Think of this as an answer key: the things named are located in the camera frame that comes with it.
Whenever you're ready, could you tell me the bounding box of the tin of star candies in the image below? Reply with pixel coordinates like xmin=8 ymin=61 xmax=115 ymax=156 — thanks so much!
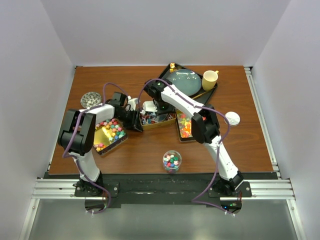
xmin=93 ymin=118 xmax=128 ymax=156

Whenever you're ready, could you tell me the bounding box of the metal scoop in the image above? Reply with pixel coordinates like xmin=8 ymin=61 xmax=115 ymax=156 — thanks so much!
xmin=154 ymin=113 xmax=170 ymax=123

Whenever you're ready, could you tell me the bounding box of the clear glass jar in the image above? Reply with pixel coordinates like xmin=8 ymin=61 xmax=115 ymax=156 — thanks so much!
xmin=162 ymin=150 xmax=182 ymax=174

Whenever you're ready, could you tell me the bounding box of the tin of lollipops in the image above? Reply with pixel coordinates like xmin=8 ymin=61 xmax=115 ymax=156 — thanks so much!
xmin=139 ymin=112 xmax=176 ymax=131

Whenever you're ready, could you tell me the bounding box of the tin of gummy candies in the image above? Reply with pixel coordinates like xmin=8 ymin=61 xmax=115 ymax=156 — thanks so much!
xmin=175 ymin=109 xmax=195 ymax=143

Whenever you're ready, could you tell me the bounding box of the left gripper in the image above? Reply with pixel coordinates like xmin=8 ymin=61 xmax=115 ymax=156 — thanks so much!
xmin=115 ymin=108 xmax=143 ymax=132

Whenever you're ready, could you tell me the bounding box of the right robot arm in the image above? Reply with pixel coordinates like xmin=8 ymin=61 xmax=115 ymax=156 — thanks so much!
xmin=142 ymin=78 xmax=244 ymax=197

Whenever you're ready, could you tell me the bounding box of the gold spoon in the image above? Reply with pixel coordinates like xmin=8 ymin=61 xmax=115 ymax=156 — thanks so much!
xmin=169 ymin=62 xmax=176 ymax=73

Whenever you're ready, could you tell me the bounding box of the patterned small bowl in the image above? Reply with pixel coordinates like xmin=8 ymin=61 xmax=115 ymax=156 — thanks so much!
xmin=80 ymin=91 xmax=102 ymax=109

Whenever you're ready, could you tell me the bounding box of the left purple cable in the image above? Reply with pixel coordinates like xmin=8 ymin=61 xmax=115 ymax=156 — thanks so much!
xmin=61 ymin=82 xmax=132 ymax=215

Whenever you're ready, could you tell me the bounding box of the yellow cup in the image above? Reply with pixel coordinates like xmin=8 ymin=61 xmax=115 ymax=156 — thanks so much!
xmin=202 ymin=70 xmax=219 ymax=91

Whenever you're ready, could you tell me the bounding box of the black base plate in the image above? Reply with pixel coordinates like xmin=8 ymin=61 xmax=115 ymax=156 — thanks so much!
xmin=73 ymin=173 xmax=252 ymax=211

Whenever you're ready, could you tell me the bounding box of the blue-grey plate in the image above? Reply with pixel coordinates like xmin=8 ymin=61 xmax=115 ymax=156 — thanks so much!
xmin=166 ymin=69 xmax=202 ymax=97

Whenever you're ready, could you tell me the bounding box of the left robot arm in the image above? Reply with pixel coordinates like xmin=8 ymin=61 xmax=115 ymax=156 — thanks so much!
xmin=57 ymin=92 xmax=143 ymax=197

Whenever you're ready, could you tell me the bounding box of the silver jar lid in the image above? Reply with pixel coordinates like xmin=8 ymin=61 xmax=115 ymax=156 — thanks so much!
xmin=225 ymin=111 xmax=241 ymax=127

